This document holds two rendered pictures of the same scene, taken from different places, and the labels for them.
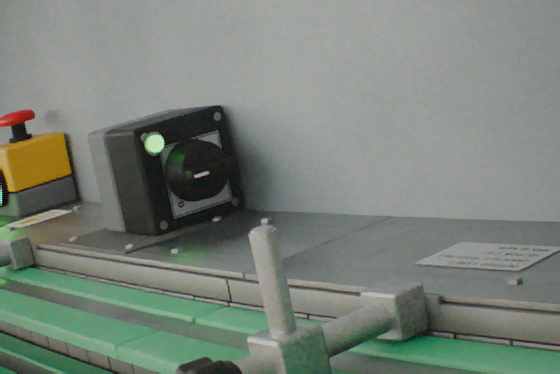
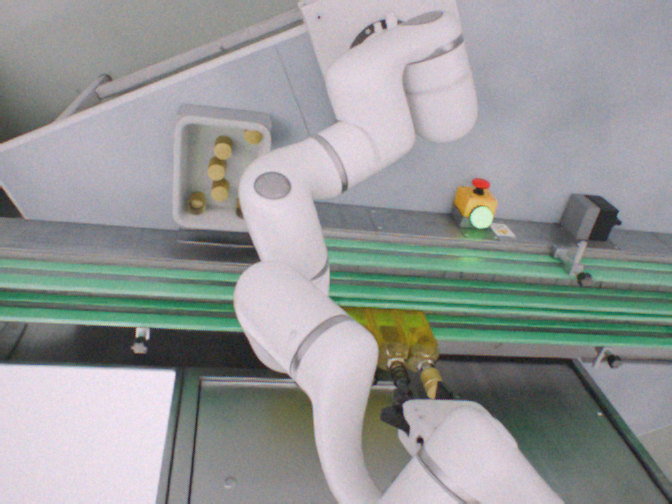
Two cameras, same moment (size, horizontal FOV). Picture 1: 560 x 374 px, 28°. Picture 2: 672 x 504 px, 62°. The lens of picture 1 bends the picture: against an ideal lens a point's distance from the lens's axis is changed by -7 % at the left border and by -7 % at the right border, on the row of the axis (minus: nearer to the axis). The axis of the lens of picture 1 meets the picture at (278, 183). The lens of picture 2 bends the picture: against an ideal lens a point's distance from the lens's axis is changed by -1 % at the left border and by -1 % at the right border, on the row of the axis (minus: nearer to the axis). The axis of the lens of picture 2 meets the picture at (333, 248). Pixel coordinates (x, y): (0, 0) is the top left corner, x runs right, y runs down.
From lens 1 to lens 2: 1.72 m
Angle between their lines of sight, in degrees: 66
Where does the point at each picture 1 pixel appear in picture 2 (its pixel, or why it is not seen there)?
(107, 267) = (614, 255)
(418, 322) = not seen: outside the picture
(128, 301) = (649, 267)
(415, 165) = (659, 219)
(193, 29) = (598, 169)
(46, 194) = not seen: hidden behind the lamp
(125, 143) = (612, 214)
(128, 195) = (601, 229)
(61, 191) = not seen: hidden behind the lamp
